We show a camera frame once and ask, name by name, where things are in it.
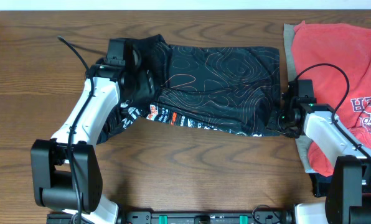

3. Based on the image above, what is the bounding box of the black orange-patterned jersey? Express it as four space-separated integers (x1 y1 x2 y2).
98 35 280 143

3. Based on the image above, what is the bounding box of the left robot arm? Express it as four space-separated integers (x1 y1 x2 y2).
31 39 157 223

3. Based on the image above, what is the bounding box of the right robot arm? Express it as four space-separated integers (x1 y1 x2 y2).
268 80 371 223

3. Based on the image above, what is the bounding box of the grey folded cloth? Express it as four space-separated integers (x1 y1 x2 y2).
283 24 316 174

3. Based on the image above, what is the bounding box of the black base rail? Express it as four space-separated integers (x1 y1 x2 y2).
46 208 298 224

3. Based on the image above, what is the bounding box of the dark navy folded garment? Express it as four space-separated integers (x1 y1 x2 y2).
309 173 332 198

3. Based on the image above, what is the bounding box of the red printed t-shirt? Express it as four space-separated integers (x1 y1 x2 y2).
290 20 371 177

